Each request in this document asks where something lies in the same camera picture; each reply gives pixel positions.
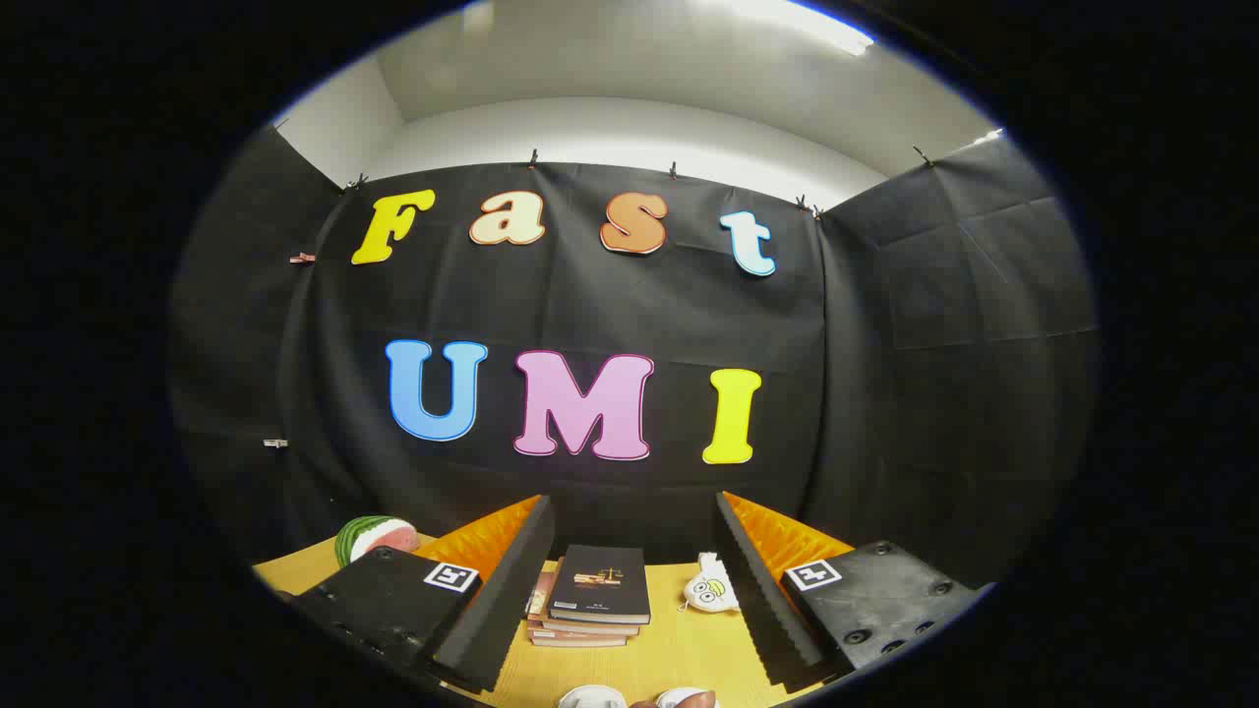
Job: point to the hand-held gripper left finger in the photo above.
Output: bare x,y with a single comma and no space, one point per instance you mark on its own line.
511,600

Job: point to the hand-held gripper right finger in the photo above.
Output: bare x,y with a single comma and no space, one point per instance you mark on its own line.
762,610

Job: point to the white canvas shoe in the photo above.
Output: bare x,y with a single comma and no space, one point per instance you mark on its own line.
592,698
677,694

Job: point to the white plush toy with face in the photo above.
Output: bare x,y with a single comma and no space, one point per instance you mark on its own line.
710,590

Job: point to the brown cover book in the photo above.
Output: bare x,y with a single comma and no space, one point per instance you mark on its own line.
590,629
580,642

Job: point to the dark cover book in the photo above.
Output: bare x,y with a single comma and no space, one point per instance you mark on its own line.
600,580

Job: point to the watermelon slice toy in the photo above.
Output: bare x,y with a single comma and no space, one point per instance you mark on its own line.
366,536

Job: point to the row of black clips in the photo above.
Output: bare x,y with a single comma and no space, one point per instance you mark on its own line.
532,157

